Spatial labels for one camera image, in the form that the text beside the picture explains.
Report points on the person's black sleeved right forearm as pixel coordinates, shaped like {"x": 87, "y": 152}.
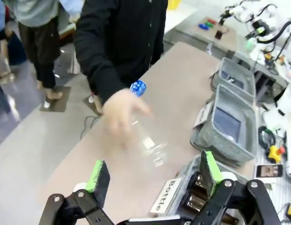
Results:
{"x": 103, "y": 79}

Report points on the small brown cup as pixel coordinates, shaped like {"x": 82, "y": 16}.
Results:
{"x": 219, "y": 33}

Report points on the black smartphone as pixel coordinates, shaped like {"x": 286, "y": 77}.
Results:
{"x": 268, "y": 171}

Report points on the blue toy block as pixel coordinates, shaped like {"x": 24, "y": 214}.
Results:
{"x": 203, "y": 26}

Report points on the person in black shirt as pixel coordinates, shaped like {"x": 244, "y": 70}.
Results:
{"x": 126, "y": 35}

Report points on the person's right hand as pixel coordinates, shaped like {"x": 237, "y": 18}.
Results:
{"x": 119, "y": 112}

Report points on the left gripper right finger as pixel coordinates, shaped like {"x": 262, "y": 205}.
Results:
{"x": 210, "y": 173}

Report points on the person in blue top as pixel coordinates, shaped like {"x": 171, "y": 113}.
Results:
{"x": 1, "y": 28}

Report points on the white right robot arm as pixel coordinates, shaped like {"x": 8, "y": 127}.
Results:
{"x": 288, "y": 98}

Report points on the white plastic label card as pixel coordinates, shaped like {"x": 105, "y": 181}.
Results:
{"x": 203, "y": 116}

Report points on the brown glass bottle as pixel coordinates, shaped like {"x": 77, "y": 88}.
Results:
{"x": 197, "y": 181}
{"x": 230, "y": 219}
{"x": 193, "y": 202}

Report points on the grey fabric bin middle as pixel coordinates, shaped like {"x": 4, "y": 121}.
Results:
{"x": 248, "y": 122}

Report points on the person in grey sweater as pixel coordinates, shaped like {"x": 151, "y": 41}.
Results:
{"x": 40, "y": 30}

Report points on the grey fabric basket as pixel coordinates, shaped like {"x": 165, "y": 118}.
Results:
{"x": 250, "y": 82}

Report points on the grey bin with brown bottles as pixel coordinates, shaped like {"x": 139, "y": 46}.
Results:
{"x": 187, "y": 166}

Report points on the clear crushed plastic bottle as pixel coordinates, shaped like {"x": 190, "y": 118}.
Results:
{"x": 138, "y": 87}

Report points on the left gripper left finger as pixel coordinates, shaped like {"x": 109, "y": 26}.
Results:
{"x": 98, "y": 180}

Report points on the white bottle label card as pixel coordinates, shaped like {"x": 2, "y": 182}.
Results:
{"x": 166, "y": 197}

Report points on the yellow emergency stop button box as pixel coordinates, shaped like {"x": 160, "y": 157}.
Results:
{"x": 274, "y": 153}

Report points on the grey work table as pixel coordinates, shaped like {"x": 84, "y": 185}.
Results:
{"x": 201, "y": 37}

